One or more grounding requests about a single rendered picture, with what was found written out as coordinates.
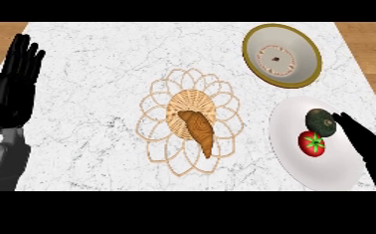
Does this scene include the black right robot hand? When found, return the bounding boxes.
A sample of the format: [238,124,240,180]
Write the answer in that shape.
[332,112,376,184]

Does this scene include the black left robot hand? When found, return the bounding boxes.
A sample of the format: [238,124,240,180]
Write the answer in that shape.
[0,33,48,129]

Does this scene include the red tomato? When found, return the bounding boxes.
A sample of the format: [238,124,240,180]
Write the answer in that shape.
[297,130,328,157]

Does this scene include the white plate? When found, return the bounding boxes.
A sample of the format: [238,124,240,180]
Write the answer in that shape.
[268,96,368,191]

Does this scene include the white bowl with gold rim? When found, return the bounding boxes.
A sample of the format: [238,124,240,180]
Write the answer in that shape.
[241,23,324,89]

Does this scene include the dark green avocado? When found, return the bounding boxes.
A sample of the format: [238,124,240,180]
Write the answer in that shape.
[304,108,338,138]

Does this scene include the brown croissant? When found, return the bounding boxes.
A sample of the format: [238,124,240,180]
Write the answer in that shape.
[178,110,216,159]

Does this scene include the wicker flower-shaped basket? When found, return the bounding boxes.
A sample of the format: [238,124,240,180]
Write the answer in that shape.
[136,67,245,178]

